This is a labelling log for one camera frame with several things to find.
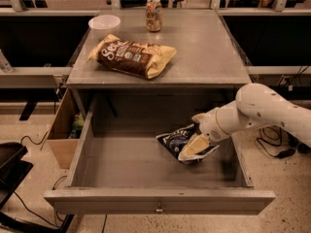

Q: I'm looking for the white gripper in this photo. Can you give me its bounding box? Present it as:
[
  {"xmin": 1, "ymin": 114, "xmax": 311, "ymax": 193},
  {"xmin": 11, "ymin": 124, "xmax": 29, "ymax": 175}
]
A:
[{"xmin": 179, "ymin": 107, "xmax": 230, "ymax": 158}]

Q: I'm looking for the blue chip bag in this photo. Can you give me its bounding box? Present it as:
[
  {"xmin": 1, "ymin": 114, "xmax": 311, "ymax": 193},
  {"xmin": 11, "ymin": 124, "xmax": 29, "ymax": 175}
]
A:
[{"xmin": 156, "ymin": 124, "xmax": 219, "ymax": 165}]

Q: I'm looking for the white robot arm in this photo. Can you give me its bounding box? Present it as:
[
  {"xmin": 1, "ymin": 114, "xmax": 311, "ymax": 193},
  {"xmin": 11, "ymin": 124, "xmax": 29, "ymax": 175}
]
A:
[{"xmin": 178, "ymin": 83, "xmax": 311, "ymax": 162}]

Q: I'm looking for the grey open top drawer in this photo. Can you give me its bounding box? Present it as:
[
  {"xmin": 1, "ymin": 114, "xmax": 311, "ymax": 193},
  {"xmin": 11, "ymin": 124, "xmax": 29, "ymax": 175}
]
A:
[{"xmin": 45, "ymin": 93, "xmax": 275, "ymax": 215}]

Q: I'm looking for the metal drawer knob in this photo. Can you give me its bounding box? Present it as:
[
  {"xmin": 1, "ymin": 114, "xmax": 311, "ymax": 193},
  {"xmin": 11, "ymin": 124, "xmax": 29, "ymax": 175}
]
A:
[{"xmin": 155, "ymin": 202, "xmax": 164, "ymax": 214}]

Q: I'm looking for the brown yellow chip bag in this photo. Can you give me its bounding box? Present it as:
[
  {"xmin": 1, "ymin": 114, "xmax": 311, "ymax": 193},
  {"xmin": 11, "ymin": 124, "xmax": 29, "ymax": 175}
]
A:
[{"xmin": 87, "ymin": 34, "xmax": 177, "ymax": 80}]

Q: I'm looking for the grey cabinet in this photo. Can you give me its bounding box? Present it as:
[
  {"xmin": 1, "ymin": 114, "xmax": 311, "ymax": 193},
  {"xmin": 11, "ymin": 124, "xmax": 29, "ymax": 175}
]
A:
[{"xmin": 67, "ymin": 9, "xmax": 251, "ymax": 114}]

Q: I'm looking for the green toy in box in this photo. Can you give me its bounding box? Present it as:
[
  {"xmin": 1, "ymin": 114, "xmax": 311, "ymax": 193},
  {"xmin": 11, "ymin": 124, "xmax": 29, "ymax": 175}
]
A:
[{"xmin": 72, "ymin": 114, "xmax": 85, "ymax": 130}]

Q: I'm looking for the orange soda can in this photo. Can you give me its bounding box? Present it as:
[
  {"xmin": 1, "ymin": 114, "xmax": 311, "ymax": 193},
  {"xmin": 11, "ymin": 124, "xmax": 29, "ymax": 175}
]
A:
[{"xmin": 146, "ymin": 0, "xmax": 162, "ymax": 32}]

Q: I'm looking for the cardboard box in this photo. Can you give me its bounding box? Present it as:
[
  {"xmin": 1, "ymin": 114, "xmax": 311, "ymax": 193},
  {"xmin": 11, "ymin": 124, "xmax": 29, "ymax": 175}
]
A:
[{"xmin": 47, "ymin": 89, "xmax": 80, "ymax": 169}]

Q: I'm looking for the white bowl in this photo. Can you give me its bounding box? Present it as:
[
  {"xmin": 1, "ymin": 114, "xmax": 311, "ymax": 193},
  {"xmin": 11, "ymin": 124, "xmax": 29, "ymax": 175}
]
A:
[{"xmin": 88, "ymin": 15, "xmax": 121, "ymax": 38}]

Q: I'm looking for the black chair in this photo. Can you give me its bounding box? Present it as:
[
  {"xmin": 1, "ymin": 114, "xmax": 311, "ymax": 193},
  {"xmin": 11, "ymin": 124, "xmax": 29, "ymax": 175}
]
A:
[{"xmin": 0, "ymin": 142, "xmax": 74, "ymax": 233}]

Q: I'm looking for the black power adapter cable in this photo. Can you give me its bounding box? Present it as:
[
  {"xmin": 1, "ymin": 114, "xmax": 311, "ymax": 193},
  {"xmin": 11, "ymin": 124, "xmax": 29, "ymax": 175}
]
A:
[{"xmin": 256, "ymin": 125, "xmax": 297, "ymax": 159}]

